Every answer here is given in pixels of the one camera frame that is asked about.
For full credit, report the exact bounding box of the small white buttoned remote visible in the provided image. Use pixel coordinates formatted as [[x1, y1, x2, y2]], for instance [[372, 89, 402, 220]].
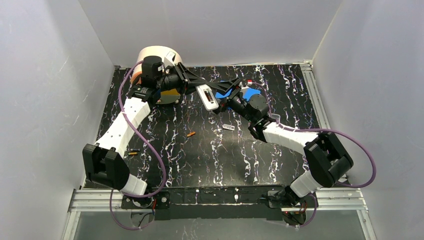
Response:
[[195, 84, 219, 111]]

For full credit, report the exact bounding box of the orange battery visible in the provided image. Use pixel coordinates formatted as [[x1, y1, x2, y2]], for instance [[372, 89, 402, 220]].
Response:
[[186, 131, 196, 138]]

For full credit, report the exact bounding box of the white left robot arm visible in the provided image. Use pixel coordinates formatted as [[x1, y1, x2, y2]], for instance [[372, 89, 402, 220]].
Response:
[[82, 55, 210, 198]]

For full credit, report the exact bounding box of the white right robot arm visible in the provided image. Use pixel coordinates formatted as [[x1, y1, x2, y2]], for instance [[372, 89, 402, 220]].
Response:
[[207, 78, 354, 203]]

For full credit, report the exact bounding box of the blue flat foam pad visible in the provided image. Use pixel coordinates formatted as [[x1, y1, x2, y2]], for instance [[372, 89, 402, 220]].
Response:
[[214, 87, 261, 101]]

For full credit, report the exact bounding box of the cream cylindrical drum container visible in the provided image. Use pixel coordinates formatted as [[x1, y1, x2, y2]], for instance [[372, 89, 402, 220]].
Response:
[[127, 45, 182, 108]]

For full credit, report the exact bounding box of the black base bar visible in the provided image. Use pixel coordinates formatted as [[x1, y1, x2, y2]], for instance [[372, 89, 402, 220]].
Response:
[[154, 185, 291, 221]]

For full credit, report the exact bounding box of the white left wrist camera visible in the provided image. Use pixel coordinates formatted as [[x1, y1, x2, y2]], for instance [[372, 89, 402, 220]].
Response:
[[163, 51, 176, 68]]

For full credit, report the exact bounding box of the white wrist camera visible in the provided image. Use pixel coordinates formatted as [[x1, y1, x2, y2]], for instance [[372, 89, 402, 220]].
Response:
[[239, 79, 253, 91], [163, 51, 176, 68]]

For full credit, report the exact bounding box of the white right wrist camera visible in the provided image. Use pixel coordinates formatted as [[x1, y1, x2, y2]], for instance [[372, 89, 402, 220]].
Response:
[[239, 79, 253, 91]]

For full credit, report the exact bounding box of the aluminium frame rail right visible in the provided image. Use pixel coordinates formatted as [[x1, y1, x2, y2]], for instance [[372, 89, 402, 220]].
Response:
[[299, 61, 331, 129]]

